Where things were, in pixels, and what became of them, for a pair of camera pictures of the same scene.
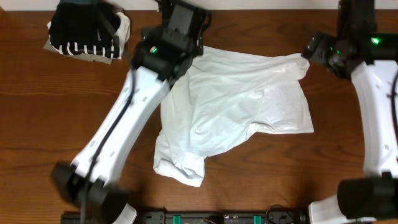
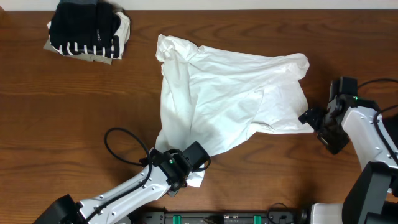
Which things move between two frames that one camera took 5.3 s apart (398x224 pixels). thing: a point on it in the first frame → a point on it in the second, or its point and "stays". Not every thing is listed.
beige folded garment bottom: [48, 45] stays
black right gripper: [323, 42] → [334, 144]
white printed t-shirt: [216, 105] stays
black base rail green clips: [193, 217] stays
